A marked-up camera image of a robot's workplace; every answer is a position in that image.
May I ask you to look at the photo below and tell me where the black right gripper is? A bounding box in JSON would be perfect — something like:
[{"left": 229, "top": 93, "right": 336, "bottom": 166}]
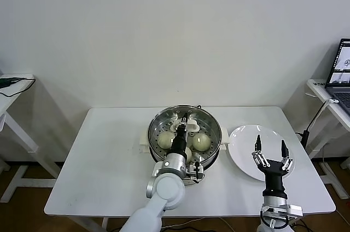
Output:
[{"left": 251, "top": 134, "right": 296, "bottom": 199}]

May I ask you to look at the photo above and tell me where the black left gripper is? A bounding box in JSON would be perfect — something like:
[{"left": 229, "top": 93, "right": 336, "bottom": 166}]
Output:
[{"left": 168, "top": 112, "right": 190, "bottom": 156}]

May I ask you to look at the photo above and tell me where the round glass pot lid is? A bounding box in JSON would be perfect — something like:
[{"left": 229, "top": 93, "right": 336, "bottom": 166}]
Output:
[{"left": 149, "top": 106, "right": 221, "bottom": 166}]

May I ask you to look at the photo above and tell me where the perforated steel steamer basket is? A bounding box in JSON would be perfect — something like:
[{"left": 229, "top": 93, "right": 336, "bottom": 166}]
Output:
[{"left": 139, "top": 105, "right": 231, "bottom": 171}]

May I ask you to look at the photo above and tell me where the white ceramic plate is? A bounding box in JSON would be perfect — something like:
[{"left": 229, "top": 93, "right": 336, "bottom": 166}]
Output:
[{"left": 228, "top": 124, "right": 297, "bottom": 182}]

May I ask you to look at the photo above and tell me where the white side table with laptop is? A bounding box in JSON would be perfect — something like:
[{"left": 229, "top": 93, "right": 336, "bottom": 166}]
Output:
[{"left": 306, "top": 78, "right": 350, "bottom": 200}]

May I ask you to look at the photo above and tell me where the grey open laptop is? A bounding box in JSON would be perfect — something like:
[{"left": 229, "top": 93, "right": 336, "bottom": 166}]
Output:
[{"left": 325, "top": 38, "right": 350, "bottom": 110}]

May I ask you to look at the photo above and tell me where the green hand tool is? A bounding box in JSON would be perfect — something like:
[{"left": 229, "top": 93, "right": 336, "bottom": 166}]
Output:
[{"left": 0, "top": 77, "right": 16, "bottom": 88}]

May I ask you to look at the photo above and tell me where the laptop charger cable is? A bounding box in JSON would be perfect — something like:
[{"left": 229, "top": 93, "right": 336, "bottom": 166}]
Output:
[{"left": 295, "top": 98, "right": 340, "bottom": 147}]

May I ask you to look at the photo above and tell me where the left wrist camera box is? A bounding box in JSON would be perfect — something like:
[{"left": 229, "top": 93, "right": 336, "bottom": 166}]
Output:
[{"left": 185, "top": 160, "right": 205, "bottom": 183}]

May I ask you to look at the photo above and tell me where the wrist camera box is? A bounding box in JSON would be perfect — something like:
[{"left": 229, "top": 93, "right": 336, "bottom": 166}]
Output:
[
  {"left": 185, "top": 160, "right": 205, "bottom": 183},
  {"left": 259, "top": 203, "right": 304, "bottom": 229}
]

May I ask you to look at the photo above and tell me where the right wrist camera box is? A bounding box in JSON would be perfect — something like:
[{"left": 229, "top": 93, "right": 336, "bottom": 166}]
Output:
[{"left": 259, "top": 203, "right": 304, "bottom": 229}]

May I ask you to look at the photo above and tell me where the thin black tool cable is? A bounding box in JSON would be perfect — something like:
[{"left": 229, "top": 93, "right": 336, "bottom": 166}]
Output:
[{"left": 0, "top": 77, "right": 37, "bottom": 97}]

